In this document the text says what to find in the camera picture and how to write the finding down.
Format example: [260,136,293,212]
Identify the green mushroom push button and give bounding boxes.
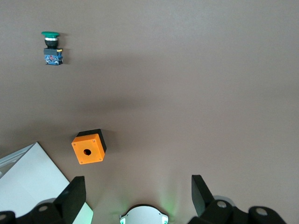
[41,31,64,66]

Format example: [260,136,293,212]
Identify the white drawer cabinet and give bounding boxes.
[0,141,94,224]

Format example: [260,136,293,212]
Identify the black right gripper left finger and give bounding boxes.
[53,175,87,224]

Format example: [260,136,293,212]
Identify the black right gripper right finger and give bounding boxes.
[191,174,215,217]

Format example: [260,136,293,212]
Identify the orange button enclosure box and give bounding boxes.
[71,128,107,166]

